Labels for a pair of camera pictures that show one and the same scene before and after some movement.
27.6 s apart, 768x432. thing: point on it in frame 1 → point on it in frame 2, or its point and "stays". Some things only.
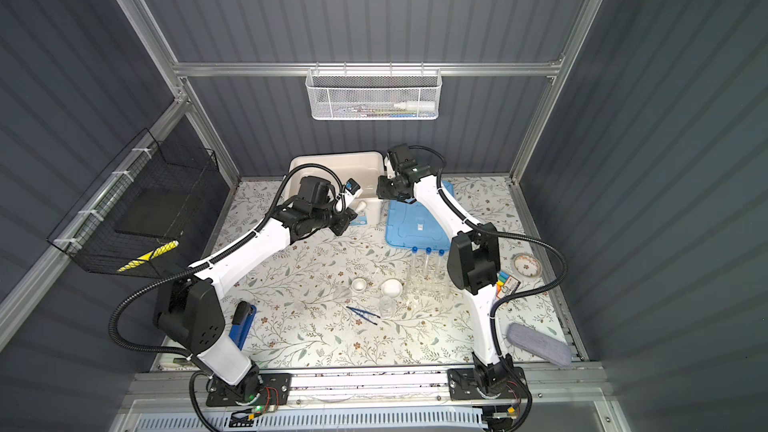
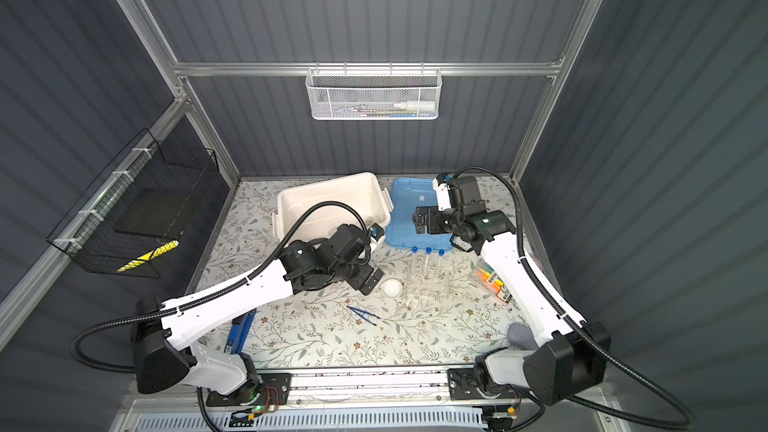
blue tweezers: x=363 y=314 stays
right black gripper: x=382 y=190 → x=420 y=219
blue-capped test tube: x=428 y=251 stays
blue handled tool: x=239 y=332 stays
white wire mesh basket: x=373 y=94 stays
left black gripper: x=345 y=219 → x=360 y=279
